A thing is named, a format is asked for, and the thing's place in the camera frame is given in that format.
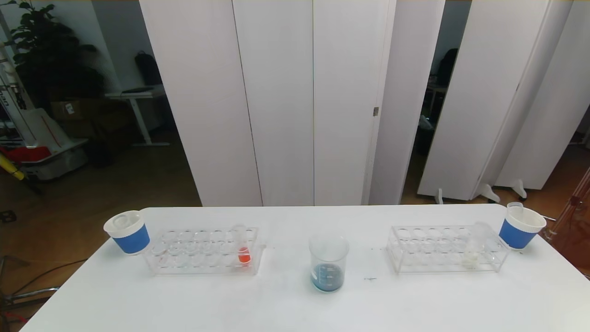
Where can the test tube with red liquid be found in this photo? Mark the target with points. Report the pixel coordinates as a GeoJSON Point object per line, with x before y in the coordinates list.
{"type": "Point", "coordinates": [515, 208]}
{"type": "Point", "coordinates": [244, 256]}

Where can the test tube with blue liquid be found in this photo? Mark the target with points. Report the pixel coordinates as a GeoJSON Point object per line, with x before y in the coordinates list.
{"type": "Point", "coordinates": [121, 221]}

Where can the clear glass beaker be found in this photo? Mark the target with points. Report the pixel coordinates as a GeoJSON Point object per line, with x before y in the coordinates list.
{"type": "Point", "coordinates": [328, 279]}

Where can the clear plastic test tube rack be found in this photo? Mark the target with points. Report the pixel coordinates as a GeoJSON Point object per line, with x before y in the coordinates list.
{"type": "Point", "coordinates": [203, 249]}
{"type": "Point", "coordinates": [438, 258]}

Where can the test tube with pale liquid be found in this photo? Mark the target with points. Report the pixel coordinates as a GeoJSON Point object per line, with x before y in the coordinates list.
{"type": "Point", "coordinates": [471, 258]}

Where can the white folding partition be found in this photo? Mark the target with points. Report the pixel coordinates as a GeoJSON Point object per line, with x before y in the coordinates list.
{"type": "Point", "coordinates": [276, 92]}
{"type": "Point", "coordinates": [484, 92]}

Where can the black backpack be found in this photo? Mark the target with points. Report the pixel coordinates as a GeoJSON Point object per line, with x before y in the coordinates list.
{"type": "Point", "coordinates": [147, 69]}

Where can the white standing desk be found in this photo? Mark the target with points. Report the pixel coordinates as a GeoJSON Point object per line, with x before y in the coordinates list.
{"type": "Point", "coordinates": [133, 94]}

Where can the blue white paper cup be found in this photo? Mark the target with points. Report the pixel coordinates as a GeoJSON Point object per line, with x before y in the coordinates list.
{"type": "Point", "coordinates": [131, 240]}
{"type": "Point", "coordinates": [516, 233]}

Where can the black office chair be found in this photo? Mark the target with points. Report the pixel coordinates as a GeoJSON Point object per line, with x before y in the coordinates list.
{"type": "Point", "coordinates": [446, 64]}

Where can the brown cardboard box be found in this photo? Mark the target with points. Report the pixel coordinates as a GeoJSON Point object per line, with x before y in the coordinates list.
{"type": "Point", "coordinates": [69, 110]}

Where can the white machine base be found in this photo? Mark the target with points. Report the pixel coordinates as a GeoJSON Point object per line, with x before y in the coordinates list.
{"type": "Point", "coordinates": [46, 133]}

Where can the red box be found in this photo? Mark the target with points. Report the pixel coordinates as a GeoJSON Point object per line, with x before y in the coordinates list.
{"type": "Point", "coordinates": [25, 154]}

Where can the dark green potted plant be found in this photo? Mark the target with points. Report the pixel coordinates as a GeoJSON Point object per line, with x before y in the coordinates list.
{"type": "Point", "coordinates": [46, 60]}

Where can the black floor outlet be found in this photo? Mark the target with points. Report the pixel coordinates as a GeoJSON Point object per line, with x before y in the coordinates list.
{"type": "Point", "coordinates": [7, 216]}

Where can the metal chair frame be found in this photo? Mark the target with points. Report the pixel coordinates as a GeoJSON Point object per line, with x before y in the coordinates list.
{"type": "Point", "coordinates": [27, 295]}

